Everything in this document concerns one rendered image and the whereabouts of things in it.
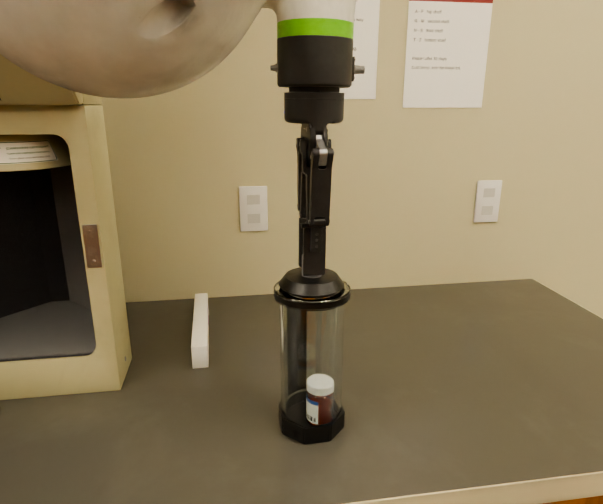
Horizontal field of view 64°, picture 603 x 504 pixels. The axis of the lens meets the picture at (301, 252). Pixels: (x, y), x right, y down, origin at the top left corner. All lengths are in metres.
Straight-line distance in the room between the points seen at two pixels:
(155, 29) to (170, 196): 1.05
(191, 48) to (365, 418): 0.69
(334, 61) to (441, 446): 0.54
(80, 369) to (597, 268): 1.40
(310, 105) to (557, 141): 0.99
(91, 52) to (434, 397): 0.78
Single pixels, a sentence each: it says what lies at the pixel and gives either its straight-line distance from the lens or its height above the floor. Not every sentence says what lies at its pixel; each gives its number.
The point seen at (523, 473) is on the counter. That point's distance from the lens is 0.77.
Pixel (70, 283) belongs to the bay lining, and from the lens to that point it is 1.10.
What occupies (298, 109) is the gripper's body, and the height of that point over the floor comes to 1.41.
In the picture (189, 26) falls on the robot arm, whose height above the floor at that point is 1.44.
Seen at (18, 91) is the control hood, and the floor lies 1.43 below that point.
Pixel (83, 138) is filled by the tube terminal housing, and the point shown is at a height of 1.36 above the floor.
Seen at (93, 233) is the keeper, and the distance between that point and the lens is 0.81.
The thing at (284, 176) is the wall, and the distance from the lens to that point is 1.21.
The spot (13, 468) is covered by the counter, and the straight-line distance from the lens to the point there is 0.81.
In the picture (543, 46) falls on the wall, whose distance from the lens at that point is 1.44.
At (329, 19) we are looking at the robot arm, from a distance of 0.59.
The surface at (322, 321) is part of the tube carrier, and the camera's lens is 0.65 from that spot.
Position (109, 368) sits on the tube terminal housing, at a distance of 0.90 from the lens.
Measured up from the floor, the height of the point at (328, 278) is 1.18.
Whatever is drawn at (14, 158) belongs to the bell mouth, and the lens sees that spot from 0.84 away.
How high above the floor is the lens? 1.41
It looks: 17 degrees down
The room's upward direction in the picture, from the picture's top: straight up
